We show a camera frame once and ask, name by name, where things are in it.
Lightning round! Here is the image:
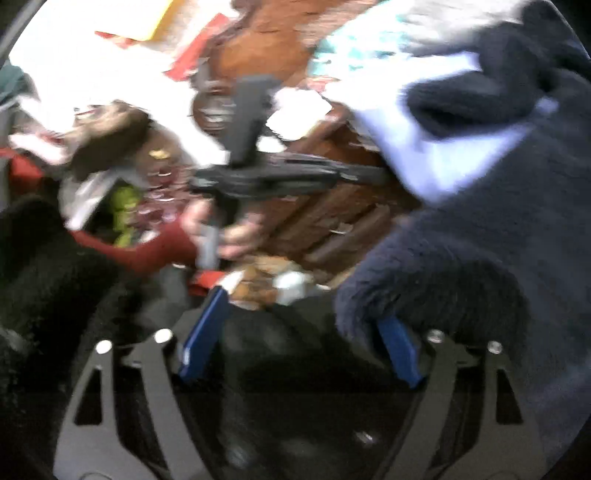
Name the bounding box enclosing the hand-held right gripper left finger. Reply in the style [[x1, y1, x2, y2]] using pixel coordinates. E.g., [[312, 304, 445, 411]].
[[52, 285, 233, 480]]

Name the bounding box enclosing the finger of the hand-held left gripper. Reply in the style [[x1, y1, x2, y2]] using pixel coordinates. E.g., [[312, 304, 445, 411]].
[[272, 153, 389, 186]]

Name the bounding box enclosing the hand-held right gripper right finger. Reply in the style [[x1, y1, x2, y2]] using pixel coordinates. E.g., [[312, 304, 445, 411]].
[[372, 318, 551, 480]]

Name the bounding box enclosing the dark navy fleece garment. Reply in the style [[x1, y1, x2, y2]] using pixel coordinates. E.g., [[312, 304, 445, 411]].
[[333, 0, 591, 464]]

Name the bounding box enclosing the person's left forearm red sleeve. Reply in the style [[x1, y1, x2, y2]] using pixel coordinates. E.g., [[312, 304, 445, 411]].
[[69, 220, 200, 278]]

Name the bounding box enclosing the person's left hand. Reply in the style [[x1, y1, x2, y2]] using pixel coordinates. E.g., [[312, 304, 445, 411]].
[[181, 200, 269, 262]]

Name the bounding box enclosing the brown wooden furniture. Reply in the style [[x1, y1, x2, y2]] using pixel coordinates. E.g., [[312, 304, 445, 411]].
[[191, 0, 419, 283]]

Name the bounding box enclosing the white crumpled paper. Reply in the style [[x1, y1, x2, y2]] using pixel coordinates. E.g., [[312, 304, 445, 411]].
[[273, 270, 331, 306]]

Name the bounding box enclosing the red and yellow paper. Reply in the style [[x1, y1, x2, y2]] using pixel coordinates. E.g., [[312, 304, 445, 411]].
[[95, 0, 241, 80]]

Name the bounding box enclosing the teal printed cloth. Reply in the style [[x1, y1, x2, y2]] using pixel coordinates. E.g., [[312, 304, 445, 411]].
[[308, 11, 419, 80]]

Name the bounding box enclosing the dark brown fuzzy cloth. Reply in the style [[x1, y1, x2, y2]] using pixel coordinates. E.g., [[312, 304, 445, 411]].
[[68, 102, 155, 182]]

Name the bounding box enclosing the green crumpled item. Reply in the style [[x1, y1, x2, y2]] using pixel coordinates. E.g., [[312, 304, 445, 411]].
[[107, 185, 141, 247]]

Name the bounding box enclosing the black fuzzy cloth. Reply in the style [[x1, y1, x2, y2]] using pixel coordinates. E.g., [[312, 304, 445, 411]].
[[0, 196, 185, 416]]

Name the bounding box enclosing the red cloth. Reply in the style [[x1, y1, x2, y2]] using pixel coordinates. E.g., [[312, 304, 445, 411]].
[[7, 150, 47, 197]]

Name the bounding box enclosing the dark green cloth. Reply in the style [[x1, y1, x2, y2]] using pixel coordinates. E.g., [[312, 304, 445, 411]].
[[0, 62, 35, 109]]

